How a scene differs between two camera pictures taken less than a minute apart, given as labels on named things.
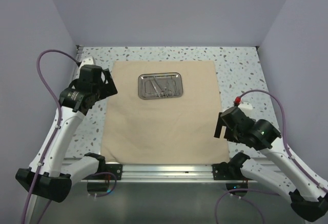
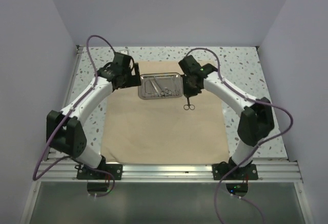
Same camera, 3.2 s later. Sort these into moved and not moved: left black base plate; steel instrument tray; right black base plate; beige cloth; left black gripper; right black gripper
Moved: right black gripper; left black gripper
Not moved: beige cloth; right black base plate; steel instrument tray; left black base plate
